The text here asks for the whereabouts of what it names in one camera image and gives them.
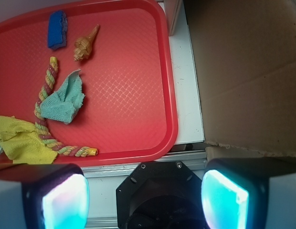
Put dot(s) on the yellow cloth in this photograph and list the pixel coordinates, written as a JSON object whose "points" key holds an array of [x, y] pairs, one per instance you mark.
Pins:
{"points": [[22, 144]]}

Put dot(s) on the tan spiral seashell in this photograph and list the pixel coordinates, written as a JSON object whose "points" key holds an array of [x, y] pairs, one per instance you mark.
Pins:
{"points": [[84, 45]]}

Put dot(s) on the aluminium frame rail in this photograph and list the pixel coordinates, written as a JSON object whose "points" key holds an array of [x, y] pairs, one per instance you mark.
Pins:
{"points": [[194, 160]]}

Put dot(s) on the multicolour twisted rope toy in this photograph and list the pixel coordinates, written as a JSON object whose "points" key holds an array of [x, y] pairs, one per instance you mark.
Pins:
{"points": [[41, 127]]}

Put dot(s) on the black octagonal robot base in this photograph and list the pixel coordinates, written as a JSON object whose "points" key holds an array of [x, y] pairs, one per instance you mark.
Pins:
{"points": [[165, 195]]}

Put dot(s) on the teal cloth piece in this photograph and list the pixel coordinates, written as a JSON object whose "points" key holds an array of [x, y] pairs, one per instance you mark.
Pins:
{"points": [[64, 104]]}

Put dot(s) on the red plastic tray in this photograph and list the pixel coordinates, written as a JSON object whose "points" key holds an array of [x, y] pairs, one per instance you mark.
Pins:
{"points": [[129, 112]]}

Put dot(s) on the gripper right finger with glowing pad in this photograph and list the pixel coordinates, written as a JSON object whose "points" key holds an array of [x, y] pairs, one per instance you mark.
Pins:
{"points": [[250, 193]]}

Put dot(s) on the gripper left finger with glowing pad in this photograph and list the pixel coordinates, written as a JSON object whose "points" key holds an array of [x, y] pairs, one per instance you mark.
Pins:
{"points": [[44, 196]]}

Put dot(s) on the brown cardboard box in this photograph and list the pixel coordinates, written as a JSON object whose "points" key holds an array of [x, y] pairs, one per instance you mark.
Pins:
{"points": [[245, 59]]}

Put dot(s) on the blue sponge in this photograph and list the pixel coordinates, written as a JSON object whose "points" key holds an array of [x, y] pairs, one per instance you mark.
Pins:
{"points": [[57, 30]]}

